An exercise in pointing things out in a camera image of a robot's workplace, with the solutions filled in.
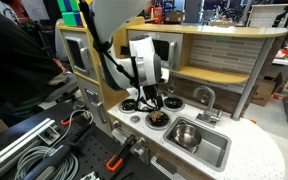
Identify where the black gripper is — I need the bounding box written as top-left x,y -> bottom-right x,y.
140,84 -> 166,111

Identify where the white slatted board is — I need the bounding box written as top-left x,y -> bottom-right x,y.
246,3 -> 288,29

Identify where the toy microwave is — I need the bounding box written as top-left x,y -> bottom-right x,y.
127,30 -> 184,72

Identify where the small steel pot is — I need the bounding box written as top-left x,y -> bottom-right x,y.
171,122 -> 203,149

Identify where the person in black shirt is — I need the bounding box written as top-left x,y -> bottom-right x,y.
0,6 -> 67,118

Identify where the aluminium extrusion rail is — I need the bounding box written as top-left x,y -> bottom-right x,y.
0,116 -> 62,179

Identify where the thin grey cable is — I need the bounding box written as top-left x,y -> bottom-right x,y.
51,109 -> 94,149

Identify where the blue toy block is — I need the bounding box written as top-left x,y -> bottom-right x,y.
63,0 -> 73,13
73,12 -> 84,28

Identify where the small cardboard box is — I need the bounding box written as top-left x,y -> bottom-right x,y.
164,11 -> 186,24

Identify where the grey dispenser cabinet door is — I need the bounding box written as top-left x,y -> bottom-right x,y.
83,83 -> 109,126

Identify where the grey oven door handle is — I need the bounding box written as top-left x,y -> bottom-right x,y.
149,155 -> 179,178

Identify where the grey toy sink basin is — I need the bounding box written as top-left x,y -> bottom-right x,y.
163,116 -> 232,173

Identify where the black clamp orange handle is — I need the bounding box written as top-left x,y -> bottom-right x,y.
105,134 -> 139,173
59,110 -> 92,128

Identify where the aluminium corner bracket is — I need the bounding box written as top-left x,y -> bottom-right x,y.
38,125 -> 62,146

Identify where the red container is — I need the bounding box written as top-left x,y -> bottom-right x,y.
146,5 -> 164,20

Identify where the plain cardboard box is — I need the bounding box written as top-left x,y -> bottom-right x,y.
250,72 -> 284,108

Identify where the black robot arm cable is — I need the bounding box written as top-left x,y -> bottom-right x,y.
78,0 -> 167,113

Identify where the brown crumpled toy food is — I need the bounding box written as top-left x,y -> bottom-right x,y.
149,111 -> 165,123

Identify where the thick black cable connector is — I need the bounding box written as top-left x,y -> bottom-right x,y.
23,124 -> 92,180

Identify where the grey toy stove knob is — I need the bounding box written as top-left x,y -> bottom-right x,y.
111,119 -> 122,130
129,115 -> 141,124

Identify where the grey toy faucet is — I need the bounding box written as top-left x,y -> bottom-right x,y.
193,85 -> 223,128

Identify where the wooden toy kitchen unit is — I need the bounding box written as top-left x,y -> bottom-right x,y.
57,16 -> 288,180

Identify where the orange floor object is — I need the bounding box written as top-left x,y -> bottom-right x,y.
272,92 -> 285,101

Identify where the black jointed lamp arm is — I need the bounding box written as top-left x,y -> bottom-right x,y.
271,4 -> 288,28

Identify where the grey office chair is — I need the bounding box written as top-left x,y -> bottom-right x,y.
43,18 -> 81,105

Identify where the black toy stove burner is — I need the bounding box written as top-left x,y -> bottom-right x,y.
119,98 -> 141,114
163,96 -> 186,113
145,110 -> 172,131

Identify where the grey cable coil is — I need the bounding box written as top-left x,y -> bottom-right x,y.
13,145 -> 80,180

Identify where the green toy block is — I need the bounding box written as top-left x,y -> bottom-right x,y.
56,0 -> 67,13
61,11 -> 77,28
69,0 -> 82,13

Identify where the grey kitchen support pole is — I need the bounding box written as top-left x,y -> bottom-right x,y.
231,36 -> 275,122

